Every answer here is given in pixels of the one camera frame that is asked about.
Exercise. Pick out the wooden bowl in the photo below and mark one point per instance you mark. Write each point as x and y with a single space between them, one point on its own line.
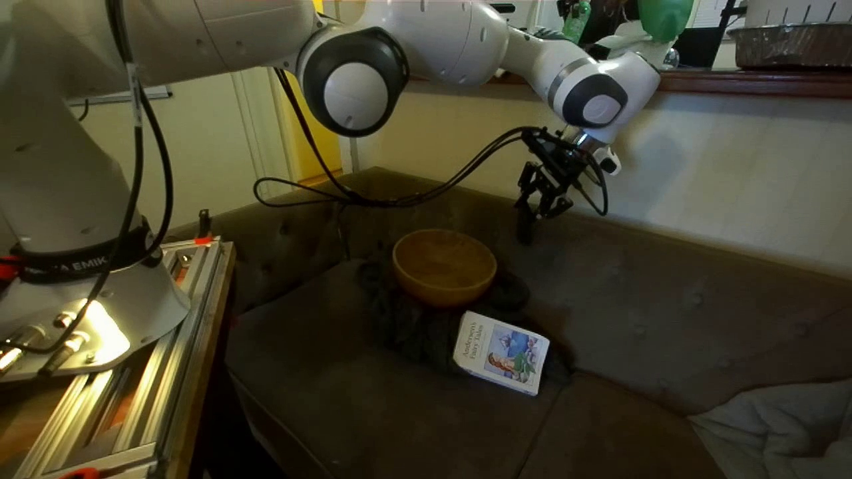
444 260

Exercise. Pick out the gray drainer tray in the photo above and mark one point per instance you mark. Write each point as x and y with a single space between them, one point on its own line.
789 49

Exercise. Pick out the black knife block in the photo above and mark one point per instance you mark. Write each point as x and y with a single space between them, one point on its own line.
710 46

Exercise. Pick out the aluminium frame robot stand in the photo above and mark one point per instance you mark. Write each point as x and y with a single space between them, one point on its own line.
135 399

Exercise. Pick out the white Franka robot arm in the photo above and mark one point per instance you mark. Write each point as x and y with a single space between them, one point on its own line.
444 35

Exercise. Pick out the green plastic piece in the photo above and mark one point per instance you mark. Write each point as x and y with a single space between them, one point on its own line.
576 16

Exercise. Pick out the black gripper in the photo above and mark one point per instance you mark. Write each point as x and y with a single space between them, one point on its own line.
554 155

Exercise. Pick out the orange black clamp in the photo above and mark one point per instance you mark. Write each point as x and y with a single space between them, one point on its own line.
203 230

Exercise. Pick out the grey fabric sofa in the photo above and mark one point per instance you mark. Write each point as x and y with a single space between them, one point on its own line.
667 294

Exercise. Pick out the gray blanket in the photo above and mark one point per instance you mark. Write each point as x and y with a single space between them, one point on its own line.
782 433

